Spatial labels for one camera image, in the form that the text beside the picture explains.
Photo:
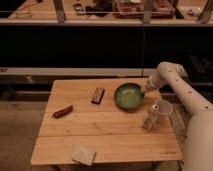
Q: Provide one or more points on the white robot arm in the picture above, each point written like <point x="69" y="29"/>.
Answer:
<point x="198" y="147"/>

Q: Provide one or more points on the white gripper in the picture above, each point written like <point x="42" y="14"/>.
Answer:
<point x="154" y="82"/>

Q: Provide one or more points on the clear plastic cup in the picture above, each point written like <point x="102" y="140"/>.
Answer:
<point x="163" y="108"/>

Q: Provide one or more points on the beige sponge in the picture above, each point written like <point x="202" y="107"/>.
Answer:
<point x="83" y="155"/>

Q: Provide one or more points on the brown sausage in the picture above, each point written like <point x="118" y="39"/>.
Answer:
<point x="63" y="112"/>

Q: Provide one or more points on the red tray on shelf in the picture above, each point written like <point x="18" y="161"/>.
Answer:
<point x="136" y="8"/>

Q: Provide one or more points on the green ceramic bowl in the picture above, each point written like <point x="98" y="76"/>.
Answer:
<point x="129" y="96"/>

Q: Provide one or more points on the black object on shelf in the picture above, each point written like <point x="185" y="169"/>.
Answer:
<point x="100" y="10"/>

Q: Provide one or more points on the brown chocolate bar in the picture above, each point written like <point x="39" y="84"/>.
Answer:
<point x="98" y="95"/>

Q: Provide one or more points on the wooden table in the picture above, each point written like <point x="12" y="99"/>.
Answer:
<point x="113" y="133"/>

